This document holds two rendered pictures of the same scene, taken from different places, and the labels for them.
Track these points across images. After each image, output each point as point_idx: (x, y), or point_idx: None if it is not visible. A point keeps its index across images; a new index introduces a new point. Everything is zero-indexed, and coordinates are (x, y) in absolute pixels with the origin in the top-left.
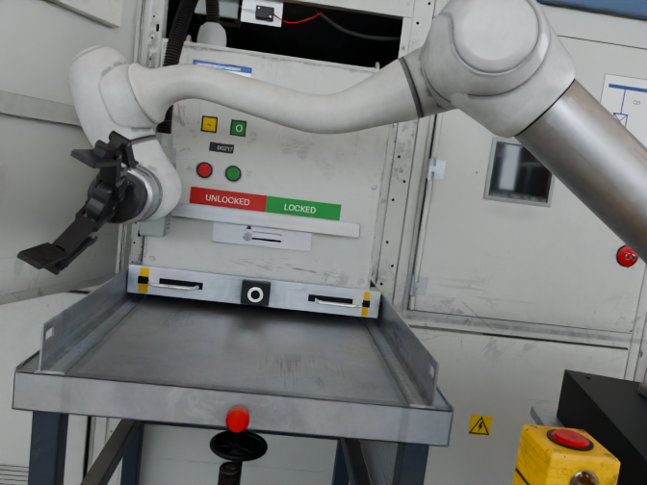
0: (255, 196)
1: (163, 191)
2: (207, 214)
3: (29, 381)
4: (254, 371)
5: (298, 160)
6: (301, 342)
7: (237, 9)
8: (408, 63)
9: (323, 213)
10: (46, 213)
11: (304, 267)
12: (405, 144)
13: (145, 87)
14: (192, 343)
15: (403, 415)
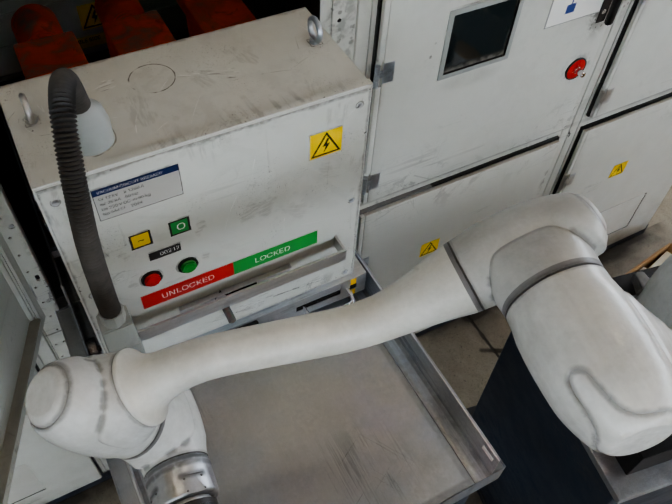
0: (220, 269)
1: (206, 450)
2: (179, 322)
3: None
4: (337, 501)
5: (262, 218)
6: (329, 393)
7: None
8: (476, 288)
9: (298, 245)
10: None
11: (286, 289)
12: None
13: (156, 409)
14: (249, 473)
15: (470, 488)
